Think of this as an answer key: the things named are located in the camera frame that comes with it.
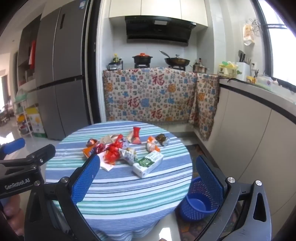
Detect white wall cabinets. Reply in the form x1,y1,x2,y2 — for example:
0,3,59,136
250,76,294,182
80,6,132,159
109,0,208,27

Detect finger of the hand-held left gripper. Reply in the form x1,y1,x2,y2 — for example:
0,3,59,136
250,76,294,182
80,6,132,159
0,138,26,155
0,144,56,168

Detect grey refrigerator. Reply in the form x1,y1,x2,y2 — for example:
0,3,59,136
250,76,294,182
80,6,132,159
35,0,92,141

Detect blue plastic basket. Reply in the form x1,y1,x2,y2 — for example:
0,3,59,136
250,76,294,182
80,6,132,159
179,176,224,222

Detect black condiment rack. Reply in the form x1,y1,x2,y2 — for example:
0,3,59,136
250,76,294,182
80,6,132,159
107,53,124,70

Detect large printed cloth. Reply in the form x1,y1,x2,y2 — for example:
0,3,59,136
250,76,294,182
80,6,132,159
102,67,199,124

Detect person's left hand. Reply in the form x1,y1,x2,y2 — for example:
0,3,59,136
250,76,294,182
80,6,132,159
0,194,25,234

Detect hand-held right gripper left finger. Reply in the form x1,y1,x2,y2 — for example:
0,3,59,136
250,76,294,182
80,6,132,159
24,153,101,241

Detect window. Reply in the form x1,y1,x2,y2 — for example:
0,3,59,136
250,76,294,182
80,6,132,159
252,0,296,93

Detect green and white carton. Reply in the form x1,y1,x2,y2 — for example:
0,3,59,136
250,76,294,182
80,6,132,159
132,150,164,178

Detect shiny red wrapper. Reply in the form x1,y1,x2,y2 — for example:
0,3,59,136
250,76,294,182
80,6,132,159
103,134,124,165

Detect black gas stove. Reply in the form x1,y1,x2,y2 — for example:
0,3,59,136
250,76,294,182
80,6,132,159
133,63,187,71

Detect orange and white packet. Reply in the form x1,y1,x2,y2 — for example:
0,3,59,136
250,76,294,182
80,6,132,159
146,136,161,152

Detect white paper napkin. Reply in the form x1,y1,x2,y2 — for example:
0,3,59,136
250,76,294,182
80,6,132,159
99,158,116,172

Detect hanging metal utensils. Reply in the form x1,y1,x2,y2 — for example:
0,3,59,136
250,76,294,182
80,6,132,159
249,19,263,35

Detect beige counter cabinets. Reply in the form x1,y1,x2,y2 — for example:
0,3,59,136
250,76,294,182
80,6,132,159
194,77,296,232

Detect steel pot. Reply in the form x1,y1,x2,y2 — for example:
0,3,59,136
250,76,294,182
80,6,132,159
190,61,210,73

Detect black door frame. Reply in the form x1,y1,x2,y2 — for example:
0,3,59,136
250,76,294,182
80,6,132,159
87,0,102,124

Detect red cloth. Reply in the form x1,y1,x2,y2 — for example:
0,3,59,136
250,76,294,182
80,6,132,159
29,40,37,70

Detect gold and green wrapper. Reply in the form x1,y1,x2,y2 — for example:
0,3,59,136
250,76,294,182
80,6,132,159
155,134,170,146

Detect yellow and green containers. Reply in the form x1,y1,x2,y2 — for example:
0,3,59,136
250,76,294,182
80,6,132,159
217,61,238,78

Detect small printed cloth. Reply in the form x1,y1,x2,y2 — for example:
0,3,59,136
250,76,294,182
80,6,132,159
188,73,220,142

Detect hanging printed bag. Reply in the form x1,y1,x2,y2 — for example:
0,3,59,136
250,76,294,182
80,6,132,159
242,23,255,46

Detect black range hood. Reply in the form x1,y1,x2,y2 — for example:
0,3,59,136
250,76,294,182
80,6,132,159
125,16,197,44

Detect cardboard box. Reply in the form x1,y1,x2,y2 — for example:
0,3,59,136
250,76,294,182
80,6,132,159
25,105,47,138

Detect red snack packet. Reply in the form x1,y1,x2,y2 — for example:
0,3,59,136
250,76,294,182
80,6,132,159
132,126,142,144

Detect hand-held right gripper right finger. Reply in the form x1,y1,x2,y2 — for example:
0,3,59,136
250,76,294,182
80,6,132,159
195,155,272,241

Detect black clay pot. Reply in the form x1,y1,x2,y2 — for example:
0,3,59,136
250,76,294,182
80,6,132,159
132,53,152,65

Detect white knife block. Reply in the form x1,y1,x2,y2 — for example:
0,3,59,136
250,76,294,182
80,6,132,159
236,50,252,80

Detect orange and blue snack packet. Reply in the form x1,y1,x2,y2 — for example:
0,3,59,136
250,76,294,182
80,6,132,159
83,145,97,159

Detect wooden shelf cabinet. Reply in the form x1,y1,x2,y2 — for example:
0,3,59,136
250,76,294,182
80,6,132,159
16,14,42,93

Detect silver wrapper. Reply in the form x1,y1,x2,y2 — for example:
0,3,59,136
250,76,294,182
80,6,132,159
118,148,139,166

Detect wok with lid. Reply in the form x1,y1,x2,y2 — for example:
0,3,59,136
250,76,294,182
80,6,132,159
159,50,190,66

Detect white shelf rack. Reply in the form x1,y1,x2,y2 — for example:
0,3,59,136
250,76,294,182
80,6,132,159
13,91,33,138

